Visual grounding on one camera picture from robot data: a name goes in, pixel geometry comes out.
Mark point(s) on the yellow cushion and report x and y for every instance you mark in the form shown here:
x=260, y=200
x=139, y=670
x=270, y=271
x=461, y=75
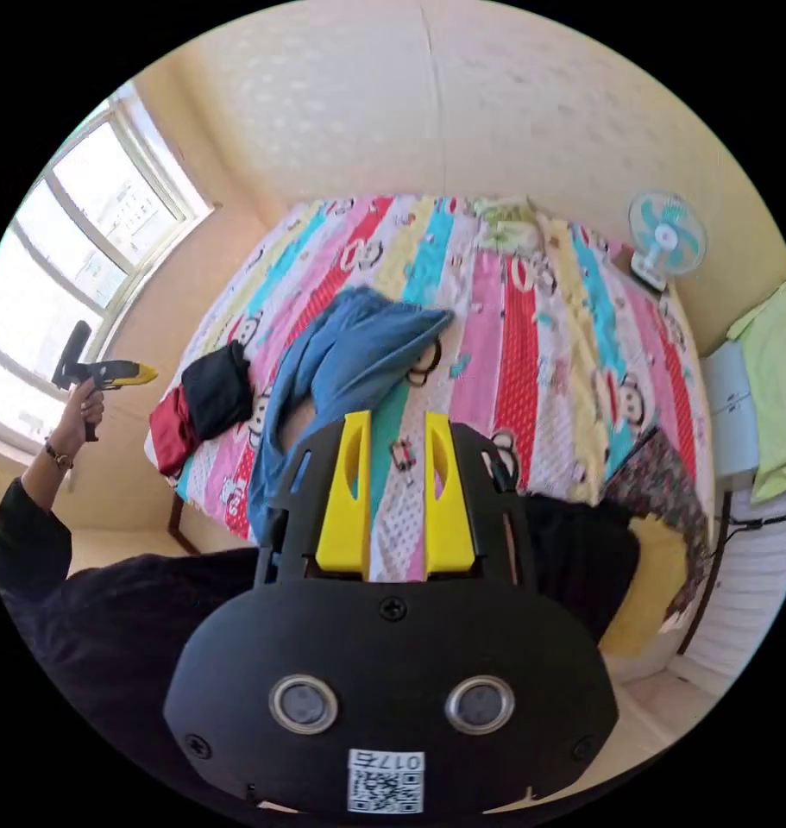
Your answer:
x=648, y=589

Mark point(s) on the window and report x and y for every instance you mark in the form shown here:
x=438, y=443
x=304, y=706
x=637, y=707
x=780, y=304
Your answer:
x=75, y=259

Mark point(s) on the person's left hand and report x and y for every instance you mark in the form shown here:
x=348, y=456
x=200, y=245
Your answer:
x=82, y=417

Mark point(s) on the white cupboard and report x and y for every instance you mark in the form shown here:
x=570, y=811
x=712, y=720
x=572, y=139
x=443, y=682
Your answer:
x=729, y=414

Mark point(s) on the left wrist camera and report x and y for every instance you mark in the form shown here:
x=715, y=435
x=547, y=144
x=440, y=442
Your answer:
x=73, y=352

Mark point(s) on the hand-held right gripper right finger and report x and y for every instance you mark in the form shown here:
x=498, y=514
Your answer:
x=451, y=517

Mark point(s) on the light green cloth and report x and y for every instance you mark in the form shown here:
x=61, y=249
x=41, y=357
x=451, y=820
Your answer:
x=775, y=388

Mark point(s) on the light blue jeans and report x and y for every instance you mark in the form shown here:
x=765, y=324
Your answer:
x=354, y=356

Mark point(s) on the light blue table fan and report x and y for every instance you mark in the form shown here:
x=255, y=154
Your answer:
x=665, y=239

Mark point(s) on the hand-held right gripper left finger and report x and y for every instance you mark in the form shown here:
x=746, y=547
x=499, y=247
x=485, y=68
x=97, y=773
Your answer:
x=342, y=511

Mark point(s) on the person's body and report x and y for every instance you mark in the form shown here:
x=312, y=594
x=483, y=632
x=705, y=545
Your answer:
x=127, y=647

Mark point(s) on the dark floral quilt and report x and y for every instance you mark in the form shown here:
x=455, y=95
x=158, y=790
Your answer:
x=667, y=498

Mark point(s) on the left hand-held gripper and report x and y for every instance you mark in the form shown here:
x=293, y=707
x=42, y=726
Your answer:
x=91, y=382

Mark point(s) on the green patterned garment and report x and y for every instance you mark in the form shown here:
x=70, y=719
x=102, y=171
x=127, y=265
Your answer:
x=506, y=220

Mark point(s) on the person's left forearm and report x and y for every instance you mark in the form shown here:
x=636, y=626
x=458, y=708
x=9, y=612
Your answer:
x=33, y=517

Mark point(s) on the bed with striped printed sheet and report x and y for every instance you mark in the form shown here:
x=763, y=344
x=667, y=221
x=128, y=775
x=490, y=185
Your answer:
x=541, y=336

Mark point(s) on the pile of clothes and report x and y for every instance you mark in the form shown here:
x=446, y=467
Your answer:
x=208, y=401

